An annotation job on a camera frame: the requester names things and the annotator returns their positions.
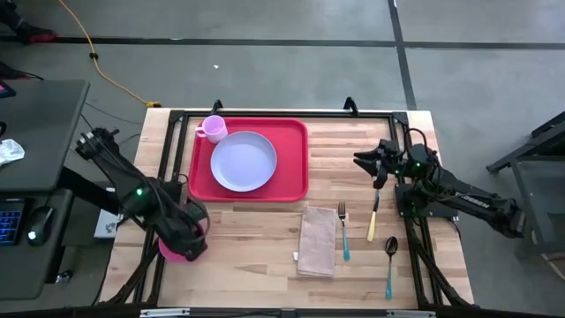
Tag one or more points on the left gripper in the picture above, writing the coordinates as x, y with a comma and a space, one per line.
176, 223

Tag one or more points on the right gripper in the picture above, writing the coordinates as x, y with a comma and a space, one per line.
393, 161

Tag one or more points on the magenta plastic bowl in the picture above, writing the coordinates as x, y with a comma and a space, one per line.
170, 254

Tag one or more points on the lavender plastic plate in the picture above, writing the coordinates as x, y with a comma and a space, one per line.
243, 161

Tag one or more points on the beige cloth napkin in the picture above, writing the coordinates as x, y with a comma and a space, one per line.
317, 243

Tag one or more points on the pink plastic mug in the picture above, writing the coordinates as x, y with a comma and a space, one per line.
216, 129

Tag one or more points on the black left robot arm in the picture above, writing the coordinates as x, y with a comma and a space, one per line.
110, 163

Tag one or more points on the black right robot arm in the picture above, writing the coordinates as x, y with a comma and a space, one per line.
468, 199

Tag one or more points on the red plastic tray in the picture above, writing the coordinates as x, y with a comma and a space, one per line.
291, 176

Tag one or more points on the white printed box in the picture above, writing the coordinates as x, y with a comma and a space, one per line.
106, 225

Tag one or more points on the desk caster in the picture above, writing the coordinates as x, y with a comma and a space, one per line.
64, 277

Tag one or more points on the black computer mouse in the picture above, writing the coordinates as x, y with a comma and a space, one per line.
39, 223

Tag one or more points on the backlit computer keyboard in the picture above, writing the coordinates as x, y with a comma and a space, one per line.
9, 223

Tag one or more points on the black desk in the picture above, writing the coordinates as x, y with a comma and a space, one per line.
39, 119

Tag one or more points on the black metal stand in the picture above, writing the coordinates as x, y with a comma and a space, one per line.
543, 176

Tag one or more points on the white crumpled tissue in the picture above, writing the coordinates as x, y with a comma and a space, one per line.
9, 150

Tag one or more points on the device with pink screen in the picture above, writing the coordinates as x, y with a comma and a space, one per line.
5, 90

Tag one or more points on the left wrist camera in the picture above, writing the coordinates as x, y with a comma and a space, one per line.
195, 252

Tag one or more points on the black frame clamp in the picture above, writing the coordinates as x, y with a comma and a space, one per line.
351, 106
216, 106

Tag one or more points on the silver aluminium bracket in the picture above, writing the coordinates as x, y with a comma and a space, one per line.
410, 313
163, 312

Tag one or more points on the black aluminium table frame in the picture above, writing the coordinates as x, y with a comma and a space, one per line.
287, 114

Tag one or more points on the black table-level camera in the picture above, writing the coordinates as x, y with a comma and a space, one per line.
288, 313

